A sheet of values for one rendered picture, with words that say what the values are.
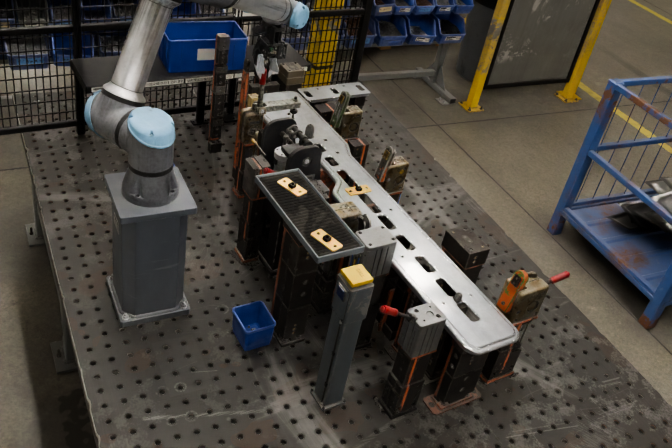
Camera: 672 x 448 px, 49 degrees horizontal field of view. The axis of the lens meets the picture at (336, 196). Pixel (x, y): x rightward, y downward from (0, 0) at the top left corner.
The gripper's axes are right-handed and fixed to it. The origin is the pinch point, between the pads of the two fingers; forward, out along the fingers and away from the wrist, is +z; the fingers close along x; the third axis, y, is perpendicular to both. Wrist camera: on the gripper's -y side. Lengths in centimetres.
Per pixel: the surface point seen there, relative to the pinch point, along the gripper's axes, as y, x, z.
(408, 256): 80, 11, 19
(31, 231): -83, -65, 117
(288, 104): 1.8, 10.4, 12.3
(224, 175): -13, -5, 50
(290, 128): 32.4, -5.9, 1.7
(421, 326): 109, -6, 13
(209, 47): -35.4, -4.9, 6.8
